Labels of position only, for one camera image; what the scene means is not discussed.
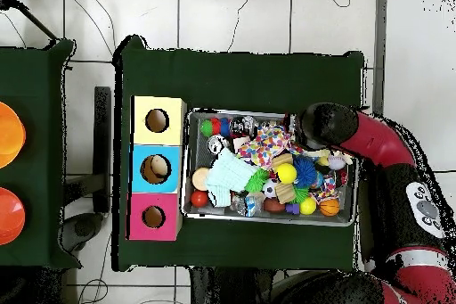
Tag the cream yellow cloth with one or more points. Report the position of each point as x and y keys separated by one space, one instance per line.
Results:
x=331 y=156

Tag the crushed clear plastic bottle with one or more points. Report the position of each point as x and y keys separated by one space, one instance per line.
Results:
x=246 y=205

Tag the colourful polka dot cloth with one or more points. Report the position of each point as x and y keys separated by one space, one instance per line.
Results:
x=263 y=143

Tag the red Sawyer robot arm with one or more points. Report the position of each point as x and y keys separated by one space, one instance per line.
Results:
x=377 y=136

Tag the black stand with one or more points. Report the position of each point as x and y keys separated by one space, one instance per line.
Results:
x=102 y=140

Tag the dark green table cloth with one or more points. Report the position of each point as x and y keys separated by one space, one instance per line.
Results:
x=39 y=104
x=235 y=79

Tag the toy hamburger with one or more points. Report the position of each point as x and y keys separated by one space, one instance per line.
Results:
x=201 y=178

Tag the wooden box with three holes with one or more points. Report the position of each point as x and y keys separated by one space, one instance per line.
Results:
x=158 y=146

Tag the mint green cloth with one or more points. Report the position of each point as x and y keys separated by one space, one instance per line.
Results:
x=229 y=172

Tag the crushed silver can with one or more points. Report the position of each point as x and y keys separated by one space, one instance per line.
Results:
x=216 y=144

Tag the orange bowl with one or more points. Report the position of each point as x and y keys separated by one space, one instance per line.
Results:
x=8 y=216
x=8 y=135

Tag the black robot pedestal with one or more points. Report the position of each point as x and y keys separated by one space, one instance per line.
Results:
x=228 y=290

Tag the red ball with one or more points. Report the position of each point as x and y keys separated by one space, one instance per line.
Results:
x=199 y=198

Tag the blue spiky ball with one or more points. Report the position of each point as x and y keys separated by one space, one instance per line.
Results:
x=306 y=172

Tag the orange toy basketball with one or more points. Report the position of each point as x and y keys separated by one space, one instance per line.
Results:
x=329 y=207

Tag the large yellow ball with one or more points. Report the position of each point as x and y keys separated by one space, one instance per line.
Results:
x=286 y=173

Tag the shallow clear mesh bin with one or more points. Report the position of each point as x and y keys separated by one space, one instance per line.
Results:
x=194 y=158

